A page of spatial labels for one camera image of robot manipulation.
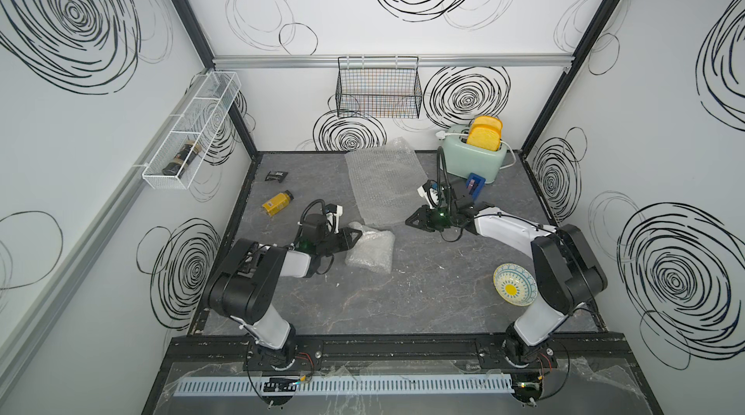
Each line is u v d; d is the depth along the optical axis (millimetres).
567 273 467
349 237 860
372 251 846
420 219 814
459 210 721
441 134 1051
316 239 735
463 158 1020
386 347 771
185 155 678
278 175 1110
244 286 472
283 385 721
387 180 1112
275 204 996
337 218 848
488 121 1009
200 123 737
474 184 1016
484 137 986
